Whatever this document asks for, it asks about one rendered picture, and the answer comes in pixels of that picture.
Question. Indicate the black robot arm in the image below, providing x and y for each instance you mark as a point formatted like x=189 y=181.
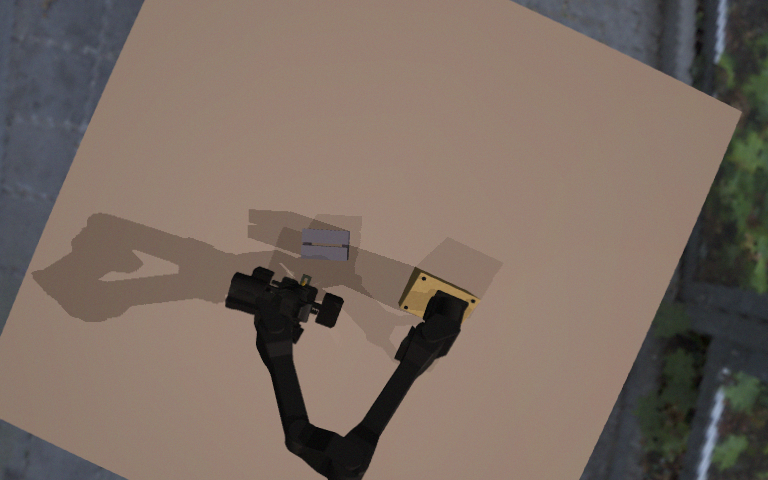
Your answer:
x=277 y=318

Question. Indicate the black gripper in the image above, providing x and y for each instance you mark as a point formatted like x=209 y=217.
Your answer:
x=329 y=309

